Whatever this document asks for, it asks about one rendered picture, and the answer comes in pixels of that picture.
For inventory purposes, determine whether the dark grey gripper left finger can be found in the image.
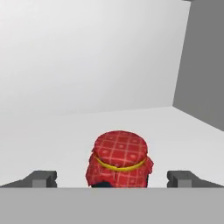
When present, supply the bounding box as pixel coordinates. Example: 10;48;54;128
0;170;59;189

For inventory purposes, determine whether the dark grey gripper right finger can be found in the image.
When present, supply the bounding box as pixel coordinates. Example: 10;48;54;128
166;170;224;189

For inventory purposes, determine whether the jam jar with red cloth lid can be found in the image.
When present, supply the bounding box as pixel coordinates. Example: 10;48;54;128
85;129;155;189

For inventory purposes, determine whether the grey cabinet side panel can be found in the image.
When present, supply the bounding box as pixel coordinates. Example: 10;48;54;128
171;0;224;132

